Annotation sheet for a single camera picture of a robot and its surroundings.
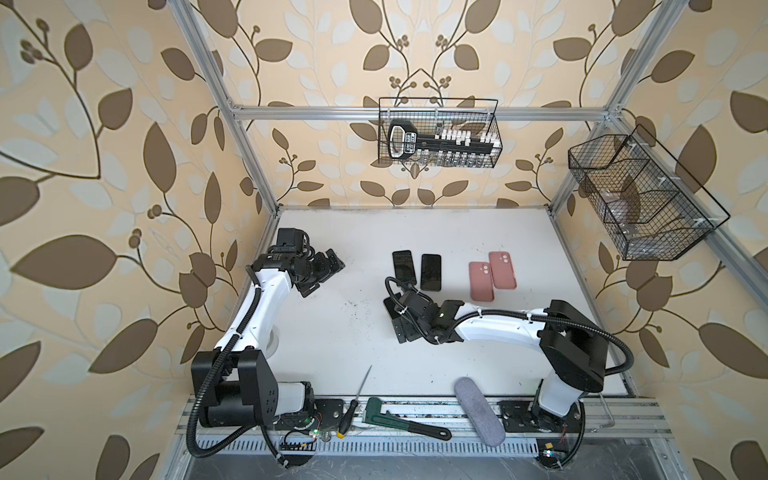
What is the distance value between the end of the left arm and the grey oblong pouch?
464 millimetres

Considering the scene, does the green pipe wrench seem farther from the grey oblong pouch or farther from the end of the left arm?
the end of the left arm

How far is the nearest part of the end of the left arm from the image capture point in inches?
23.2

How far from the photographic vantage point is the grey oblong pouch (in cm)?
71

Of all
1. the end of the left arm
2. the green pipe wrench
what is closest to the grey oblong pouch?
the green pipe wrench

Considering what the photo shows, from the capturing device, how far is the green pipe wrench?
73cm

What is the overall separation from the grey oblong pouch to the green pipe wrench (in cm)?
8

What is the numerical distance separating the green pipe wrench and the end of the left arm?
0.34 metres
